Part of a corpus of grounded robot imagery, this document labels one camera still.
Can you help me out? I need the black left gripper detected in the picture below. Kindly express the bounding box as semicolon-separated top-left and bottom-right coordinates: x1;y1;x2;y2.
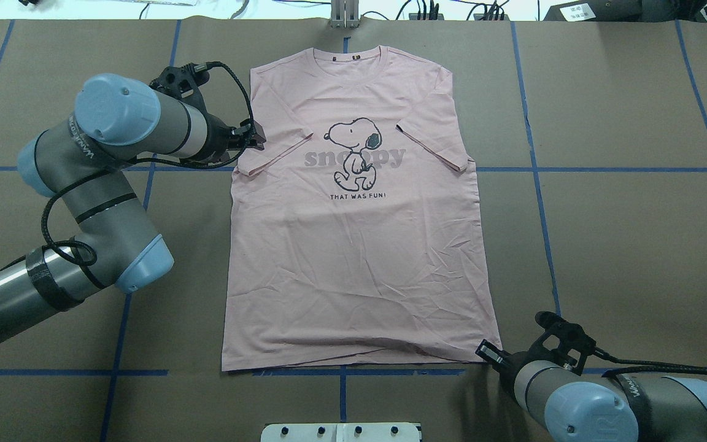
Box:
204;113;266;161

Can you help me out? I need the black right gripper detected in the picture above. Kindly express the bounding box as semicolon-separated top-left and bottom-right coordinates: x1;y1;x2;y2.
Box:
475;339;532;394

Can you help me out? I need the pink Snoopy t-shirt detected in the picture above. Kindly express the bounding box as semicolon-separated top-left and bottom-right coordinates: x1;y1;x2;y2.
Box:
221;45;502;372

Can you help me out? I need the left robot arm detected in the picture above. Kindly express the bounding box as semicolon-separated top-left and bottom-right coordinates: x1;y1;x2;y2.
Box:
0;64;266;343

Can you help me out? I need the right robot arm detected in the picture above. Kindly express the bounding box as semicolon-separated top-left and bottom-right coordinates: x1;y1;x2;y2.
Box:
476;339;707;441

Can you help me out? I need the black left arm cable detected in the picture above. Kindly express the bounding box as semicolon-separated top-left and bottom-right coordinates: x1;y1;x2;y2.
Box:
41;60;256;284

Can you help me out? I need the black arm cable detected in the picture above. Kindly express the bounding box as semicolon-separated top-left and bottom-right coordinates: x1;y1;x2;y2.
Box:
41;60;256;284
596;347;707;376

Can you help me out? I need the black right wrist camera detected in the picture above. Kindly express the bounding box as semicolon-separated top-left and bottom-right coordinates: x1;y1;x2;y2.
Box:
528;311;597;375

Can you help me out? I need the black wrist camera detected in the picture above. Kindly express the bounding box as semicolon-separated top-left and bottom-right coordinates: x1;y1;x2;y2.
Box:
148;63;210;112
528;311;597;375

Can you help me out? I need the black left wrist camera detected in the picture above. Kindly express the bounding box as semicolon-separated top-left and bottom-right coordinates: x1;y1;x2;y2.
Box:
148;63;210;112

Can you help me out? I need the white pedestal column with base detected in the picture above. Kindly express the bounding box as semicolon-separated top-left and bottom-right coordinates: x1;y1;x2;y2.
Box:
260;422;423;441

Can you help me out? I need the aluminium frame post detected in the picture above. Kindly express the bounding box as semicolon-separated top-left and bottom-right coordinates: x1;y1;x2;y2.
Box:
330;0;361;29

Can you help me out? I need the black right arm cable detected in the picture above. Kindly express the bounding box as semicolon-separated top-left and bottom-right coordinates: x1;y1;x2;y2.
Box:
596;347;707;376

